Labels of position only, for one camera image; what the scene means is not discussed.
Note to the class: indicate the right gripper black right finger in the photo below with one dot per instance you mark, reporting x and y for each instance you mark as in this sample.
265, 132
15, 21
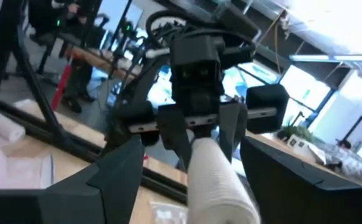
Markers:
293, 199

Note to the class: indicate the clear plastic bag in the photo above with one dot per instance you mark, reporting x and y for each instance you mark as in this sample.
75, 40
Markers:
168, 214

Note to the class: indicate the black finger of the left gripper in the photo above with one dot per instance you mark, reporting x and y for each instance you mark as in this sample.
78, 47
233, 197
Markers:
232, 124
173, 127

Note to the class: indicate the person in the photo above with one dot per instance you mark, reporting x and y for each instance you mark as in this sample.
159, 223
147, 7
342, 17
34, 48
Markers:
344, 144
78, 81

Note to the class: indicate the green potted plant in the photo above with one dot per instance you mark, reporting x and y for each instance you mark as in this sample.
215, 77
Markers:
296, 132

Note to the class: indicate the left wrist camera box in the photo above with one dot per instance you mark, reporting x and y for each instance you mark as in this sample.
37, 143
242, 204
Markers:
196, 49

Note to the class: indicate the wooden table black frame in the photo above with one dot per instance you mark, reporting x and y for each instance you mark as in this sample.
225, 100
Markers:
99, 60

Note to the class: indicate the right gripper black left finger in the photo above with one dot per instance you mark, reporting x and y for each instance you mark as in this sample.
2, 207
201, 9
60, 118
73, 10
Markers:
74, 205

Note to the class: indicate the red pole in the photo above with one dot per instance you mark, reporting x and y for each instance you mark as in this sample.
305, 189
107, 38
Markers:
60, 87

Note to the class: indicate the wooden workbench grey legs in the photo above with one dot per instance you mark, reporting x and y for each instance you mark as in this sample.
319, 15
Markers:
296, 155

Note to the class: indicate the grey patterned cloth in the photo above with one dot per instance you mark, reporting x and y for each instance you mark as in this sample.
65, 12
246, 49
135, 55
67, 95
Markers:
355, 168

